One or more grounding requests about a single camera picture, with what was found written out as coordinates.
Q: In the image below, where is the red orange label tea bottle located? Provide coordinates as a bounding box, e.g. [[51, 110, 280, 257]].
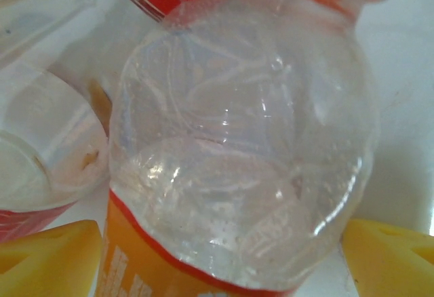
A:
[[96, 0, 382, 297]]

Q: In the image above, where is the clear bottle amber residue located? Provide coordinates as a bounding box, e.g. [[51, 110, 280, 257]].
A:
[[0, 62, 115, 243]]

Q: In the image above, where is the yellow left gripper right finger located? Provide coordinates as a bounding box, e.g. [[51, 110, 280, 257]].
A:
[[340, 218, 434, 297]]

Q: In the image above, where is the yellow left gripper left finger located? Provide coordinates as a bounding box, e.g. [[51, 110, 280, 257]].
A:
[[0, 219, 103, 297]]

